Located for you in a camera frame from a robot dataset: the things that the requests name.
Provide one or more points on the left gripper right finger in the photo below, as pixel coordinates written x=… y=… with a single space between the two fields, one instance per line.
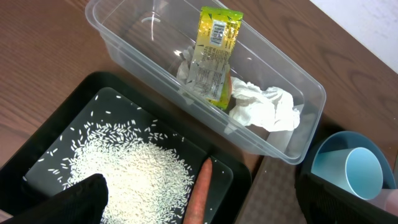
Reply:
x=323 y=202

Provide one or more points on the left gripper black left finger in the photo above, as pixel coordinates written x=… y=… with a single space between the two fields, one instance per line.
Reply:
x=83 y=203

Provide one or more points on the white napkin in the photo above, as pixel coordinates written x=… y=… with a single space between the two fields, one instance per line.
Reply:
x=271 y=109

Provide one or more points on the orange carrot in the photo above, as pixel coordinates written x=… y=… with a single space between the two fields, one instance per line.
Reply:
x=196 y=207

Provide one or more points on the small white paper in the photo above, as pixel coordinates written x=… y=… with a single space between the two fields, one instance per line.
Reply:
x=184 y=67

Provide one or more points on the yellow green snack wrapper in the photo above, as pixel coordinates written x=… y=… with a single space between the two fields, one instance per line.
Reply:
x=209 y=71

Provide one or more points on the light blue cup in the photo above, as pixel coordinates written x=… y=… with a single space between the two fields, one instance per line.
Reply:
x=356 y=170

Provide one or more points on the brown serving tray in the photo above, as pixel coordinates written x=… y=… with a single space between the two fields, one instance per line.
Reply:
x=272 y=198

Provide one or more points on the black plastic tray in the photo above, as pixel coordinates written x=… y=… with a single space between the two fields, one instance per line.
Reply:
x=230 y=181

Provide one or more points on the dark blue plate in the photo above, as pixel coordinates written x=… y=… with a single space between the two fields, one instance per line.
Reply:
x=345 y=140

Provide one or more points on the pink cup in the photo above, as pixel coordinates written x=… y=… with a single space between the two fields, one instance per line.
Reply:
x=387 y=200

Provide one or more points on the white rice pile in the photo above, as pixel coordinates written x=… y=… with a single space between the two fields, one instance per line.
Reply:
x=148 y=182

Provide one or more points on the clear plastic bin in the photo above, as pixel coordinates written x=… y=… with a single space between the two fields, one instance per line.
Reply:
x=147 y=37

